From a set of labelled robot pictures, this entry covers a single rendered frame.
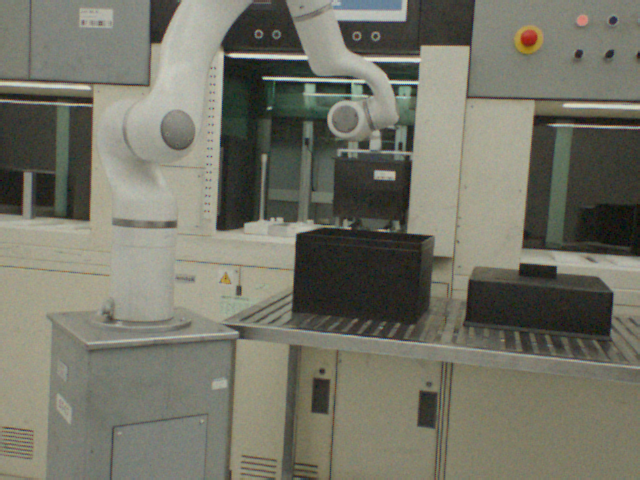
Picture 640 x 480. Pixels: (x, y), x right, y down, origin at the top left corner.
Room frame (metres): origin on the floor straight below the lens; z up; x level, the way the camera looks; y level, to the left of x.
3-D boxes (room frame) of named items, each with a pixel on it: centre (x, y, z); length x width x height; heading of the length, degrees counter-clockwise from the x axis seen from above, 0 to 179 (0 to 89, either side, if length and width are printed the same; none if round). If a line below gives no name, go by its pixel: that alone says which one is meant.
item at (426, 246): (1.74, -0.11, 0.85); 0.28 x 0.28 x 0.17; 76
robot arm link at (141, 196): (1.46, 0.35, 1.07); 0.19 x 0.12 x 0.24; 42
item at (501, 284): (1.70, -0.49, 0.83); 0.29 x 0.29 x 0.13; 76
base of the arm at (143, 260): (1.44, 0.33, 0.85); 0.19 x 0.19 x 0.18
